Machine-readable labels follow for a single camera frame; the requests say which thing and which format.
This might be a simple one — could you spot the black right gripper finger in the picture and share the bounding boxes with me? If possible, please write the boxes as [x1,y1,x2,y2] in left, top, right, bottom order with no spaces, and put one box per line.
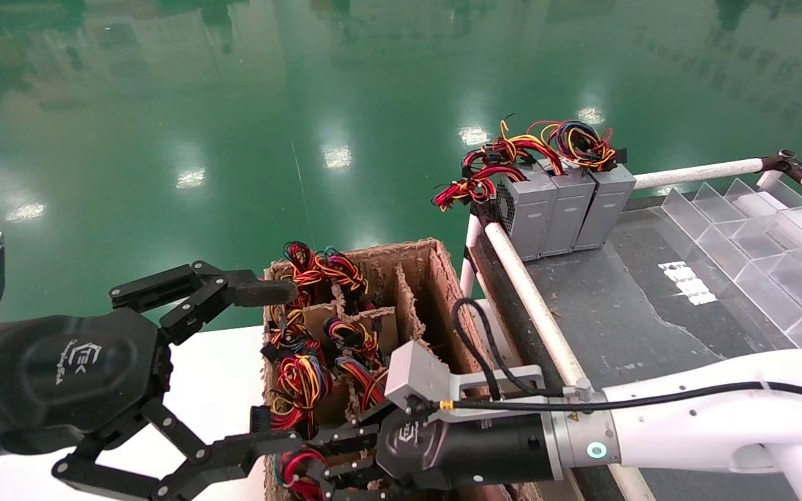
[312,416,403,447]
[306,454,410,501]

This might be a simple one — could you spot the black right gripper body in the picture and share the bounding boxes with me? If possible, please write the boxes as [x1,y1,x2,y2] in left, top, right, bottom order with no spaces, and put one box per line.
[375,412,563,492]

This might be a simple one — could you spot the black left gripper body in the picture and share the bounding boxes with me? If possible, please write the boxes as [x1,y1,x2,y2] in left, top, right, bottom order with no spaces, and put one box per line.
[0,308,173,454]

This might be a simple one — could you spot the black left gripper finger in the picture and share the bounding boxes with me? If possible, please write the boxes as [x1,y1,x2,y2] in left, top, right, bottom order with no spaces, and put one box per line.
[110,261,299,346]
[52,400,303,501]

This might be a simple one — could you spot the grey power supply colourful wires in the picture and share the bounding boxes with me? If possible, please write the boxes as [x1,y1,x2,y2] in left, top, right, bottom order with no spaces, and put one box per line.
[323,317,382,364]
[317,249,377,312]
[432,164,559,262]
[277,447,336,501]
[251,353,336,436]
[335,355,391,413]
[462,117,597,258]
[546,120,638,252]
[281,241,327,289]
[262,303,322,363]

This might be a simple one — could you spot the brown cardboard divider box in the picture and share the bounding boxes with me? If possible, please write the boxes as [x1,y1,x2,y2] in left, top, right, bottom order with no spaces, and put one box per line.
[260,239,544,501]

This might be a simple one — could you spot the white label sticker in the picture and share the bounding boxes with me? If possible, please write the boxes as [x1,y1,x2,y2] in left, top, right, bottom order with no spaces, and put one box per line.
[658,261,719,307]

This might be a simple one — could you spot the clear acrylic divider tray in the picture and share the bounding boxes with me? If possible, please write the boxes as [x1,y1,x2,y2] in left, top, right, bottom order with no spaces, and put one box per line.
[652,177,802,358]

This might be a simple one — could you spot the black pipe joint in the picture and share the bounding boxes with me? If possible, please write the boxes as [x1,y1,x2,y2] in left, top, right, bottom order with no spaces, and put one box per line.
[761,149,802,184]

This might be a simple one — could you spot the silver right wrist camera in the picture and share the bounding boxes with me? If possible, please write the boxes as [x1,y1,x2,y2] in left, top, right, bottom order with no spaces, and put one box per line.
[385,339,549,413]

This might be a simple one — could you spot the long white pipe rail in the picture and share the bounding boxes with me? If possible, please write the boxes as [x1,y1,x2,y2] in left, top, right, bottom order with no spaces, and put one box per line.
[483,221,656,501]

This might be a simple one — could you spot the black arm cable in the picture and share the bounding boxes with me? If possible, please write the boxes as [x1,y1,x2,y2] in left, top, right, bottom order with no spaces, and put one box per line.
[443,297,802,413]

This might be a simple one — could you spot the white pipe post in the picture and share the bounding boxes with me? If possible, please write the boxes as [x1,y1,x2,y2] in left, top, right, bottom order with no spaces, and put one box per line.
[459,214,487,301]

